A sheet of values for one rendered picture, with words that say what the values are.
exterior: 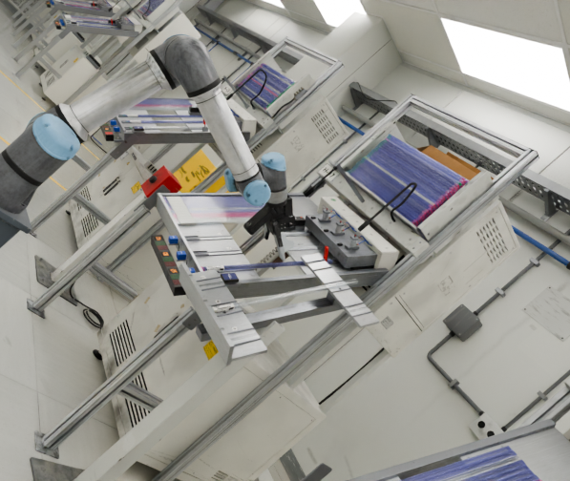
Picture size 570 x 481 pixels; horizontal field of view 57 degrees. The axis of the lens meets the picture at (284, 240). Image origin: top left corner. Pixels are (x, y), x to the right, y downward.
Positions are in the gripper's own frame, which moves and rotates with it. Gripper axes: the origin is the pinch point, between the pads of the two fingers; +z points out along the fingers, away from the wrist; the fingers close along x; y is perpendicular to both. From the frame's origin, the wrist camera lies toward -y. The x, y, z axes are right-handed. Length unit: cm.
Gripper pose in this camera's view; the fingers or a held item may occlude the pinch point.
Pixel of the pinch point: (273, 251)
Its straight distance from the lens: 183.0
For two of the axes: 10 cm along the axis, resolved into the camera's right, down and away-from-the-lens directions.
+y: 9.1, -2.6, 3.2
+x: -4.1, -4.9, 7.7
